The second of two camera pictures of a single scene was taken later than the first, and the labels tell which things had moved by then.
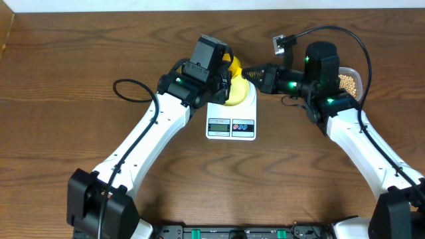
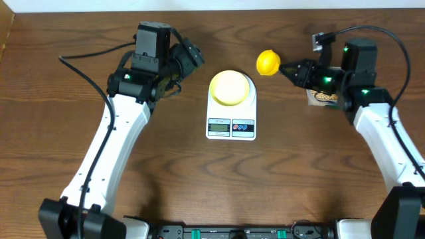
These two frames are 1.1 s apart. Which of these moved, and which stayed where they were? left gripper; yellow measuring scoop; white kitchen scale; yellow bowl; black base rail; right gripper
Moved: left gripper; yellow measuring scoop; right gripper
Stayed: yellow bowl; black base rail; white kitchen scale
